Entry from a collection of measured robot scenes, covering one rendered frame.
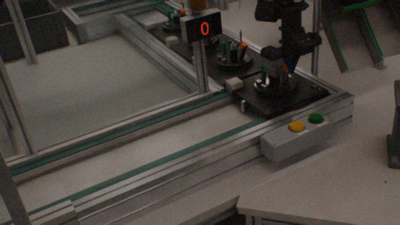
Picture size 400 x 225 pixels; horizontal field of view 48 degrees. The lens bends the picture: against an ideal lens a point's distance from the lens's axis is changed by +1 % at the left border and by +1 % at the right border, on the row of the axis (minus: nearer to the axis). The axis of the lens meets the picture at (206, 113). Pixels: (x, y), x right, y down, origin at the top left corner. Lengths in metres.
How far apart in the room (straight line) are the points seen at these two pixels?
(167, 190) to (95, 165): 0.25
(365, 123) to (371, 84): 0.27
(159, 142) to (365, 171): 0.60
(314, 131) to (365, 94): 0.43
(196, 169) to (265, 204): 0.20
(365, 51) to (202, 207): 0.78
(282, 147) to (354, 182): 0.21
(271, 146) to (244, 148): 0.08
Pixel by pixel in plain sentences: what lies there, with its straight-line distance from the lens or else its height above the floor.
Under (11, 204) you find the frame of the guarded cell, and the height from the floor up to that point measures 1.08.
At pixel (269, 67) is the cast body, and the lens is 1.43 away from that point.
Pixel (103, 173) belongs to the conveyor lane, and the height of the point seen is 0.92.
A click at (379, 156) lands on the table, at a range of 1.38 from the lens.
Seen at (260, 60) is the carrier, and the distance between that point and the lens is 1.67.
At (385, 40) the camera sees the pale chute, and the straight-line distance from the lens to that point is 1.68.
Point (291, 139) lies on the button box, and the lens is 1.25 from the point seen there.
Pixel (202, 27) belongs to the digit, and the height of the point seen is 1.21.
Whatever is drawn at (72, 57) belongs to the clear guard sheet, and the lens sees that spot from 1.30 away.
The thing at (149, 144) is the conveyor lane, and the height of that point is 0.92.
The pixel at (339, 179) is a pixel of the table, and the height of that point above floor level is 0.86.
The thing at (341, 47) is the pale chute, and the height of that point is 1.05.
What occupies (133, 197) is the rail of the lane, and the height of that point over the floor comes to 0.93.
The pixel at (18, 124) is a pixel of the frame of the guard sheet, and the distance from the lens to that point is 1.34.
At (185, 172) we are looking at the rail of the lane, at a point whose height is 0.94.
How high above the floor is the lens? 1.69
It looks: 32 degrees down
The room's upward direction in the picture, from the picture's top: 7 degrees counter-clockwise
